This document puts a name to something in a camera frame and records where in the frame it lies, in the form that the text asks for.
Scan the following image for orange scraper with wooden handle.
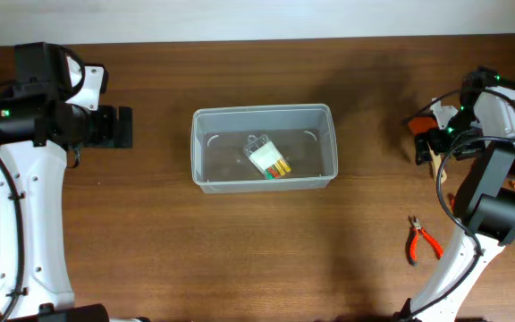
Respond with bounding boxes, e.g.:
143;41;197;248
408;116;447;183

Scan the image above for clear plastic storage container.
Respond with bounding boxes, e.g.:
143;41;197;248
190;104;338;193

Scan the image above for clear case of coloured plugs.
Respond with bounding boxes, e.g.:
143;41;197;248
243;134;292;180

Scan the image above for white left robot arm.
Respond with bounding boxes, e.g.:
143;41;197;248
0;42;132;322

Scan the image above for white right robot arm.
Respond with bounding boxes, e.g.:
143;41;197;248
393;67;515;321

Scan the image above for orange socket bit rail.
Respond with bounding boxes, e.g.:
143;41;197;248
447;193;454;213

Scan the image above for red handled side cutters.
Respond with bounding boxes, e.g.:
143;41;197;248
407;216;445;267

